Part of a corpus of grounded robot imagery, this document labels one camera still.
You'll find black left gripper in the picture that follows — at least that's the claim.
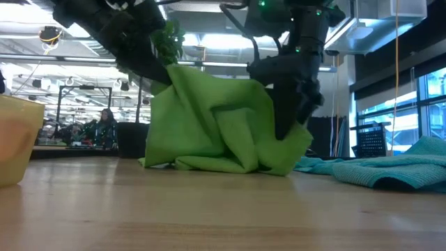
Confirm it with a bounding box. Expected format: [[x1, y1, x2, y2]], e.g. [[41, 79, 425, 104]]
[[52, 0, 174, 86]]

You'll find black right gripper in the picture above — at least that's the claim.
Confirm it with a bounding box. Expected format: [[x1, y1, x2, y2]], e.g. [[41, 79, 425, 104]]
[[247, 52, 325, 140]]

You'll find green microfiber towel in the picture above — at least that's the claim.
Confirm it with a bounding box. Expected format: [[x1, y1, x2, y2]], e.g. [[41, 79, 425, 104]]
[[137, 64, 314, 177]]

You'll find teal microfiber towel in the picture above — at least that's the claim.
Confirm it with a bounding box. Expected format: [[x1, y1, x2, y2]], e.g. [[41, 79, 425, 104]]
[[294, 135, 446, 194]]

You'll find black folded panel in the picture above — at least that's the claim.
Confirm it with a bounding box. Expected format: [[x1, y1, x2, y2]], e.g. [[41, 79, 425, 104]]
[[308, 116, 336, 158]]

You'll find long ceiling light strip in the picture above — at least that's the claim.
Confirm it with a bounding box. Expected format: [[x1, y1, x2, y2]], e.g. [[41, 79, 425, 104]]
[[177, 61, 337, 73]]

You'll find person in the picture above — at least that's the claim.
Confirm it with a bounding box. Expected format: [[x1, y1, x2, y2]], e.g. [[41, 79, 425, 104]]
[[91, 107, 119, 150]]

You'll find green potted plant black pot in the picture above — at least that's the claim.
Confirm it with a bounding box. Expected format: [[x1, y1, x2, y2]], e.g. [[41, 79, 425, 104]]
[[116, 19, 186, 160]]

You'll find black perforated panel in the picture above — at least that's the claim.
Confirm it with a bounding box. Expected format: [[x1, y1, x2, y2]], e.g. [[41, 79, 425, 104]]
[[349, 121, 392, 157]]

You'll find background robot station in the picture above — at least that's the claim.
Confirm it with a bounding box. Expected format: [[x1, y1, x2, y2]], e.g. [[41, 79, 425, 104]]
[[36, 118, 97, 147]]

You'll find yellow translucent plastic bin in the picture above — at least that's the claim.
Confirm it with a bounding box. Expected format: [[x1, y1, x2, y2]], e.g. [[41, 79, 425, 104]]
[[0, 94, 46, 188]]

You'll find black gantry frame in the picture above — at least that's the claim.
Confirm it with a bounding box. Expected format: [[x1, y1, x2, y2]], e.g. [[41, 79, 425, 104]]
[[55, 84, 113, 137]]

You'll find black ceiling camera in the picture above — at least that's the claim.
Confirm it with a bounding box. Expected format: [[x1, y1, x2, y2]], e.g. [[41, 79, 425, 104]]
[[38, 25, 63, 45]]

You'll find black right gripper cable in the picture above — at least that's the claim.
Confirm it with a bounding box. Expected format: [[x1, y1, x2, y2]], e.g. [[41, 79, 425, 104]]
[[219, 2, 263, 63]]

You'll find silver air duct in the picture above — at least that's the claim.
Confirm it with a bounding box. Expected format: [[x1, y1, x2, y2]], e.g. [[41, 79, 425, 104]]
[[323, 0, 428, 56]]

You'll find black aluminium table frame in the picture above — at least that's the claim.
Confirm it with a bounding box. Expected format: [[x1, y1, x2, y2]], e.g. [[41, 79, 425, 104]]
[[29, 149, 147, 160]]

